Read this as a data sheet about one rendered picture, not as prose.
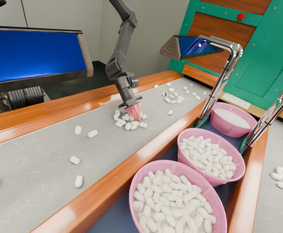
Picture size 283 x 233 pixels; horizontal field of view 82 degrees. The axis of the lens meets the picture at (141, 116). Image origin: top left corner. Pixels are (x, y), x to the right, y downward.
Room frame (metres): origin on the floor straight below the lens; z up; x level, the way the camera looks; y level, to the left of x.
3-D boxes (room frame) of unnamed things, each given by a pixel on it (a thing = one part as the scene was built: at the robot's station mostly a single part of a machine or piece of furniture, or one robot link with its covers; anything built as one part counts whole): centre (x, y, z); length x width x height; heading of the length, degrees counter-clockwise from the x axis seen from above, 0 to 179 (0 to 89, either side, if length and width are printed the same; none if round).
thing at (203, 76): (1.29, -0.37, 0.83); 0.30 x 0.06 x 0.07; 59
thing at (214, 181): (0.50, -0.30, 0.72); 0.27 x 0.27 x 0.10
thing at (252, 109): (1.07, -0.63, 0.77); 0.33 x 0.15 x 0.01; 59
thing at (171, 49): (0.88, -0.19, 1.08); 0.62 x 0.08 x 0.07; 149
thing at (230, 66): (0.83, -0.26, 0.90); 0.20 x 0.19 x 0.45; 149
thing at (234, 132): (0.88, -0.52, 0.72); 0.27 x 0.27 x 0.10
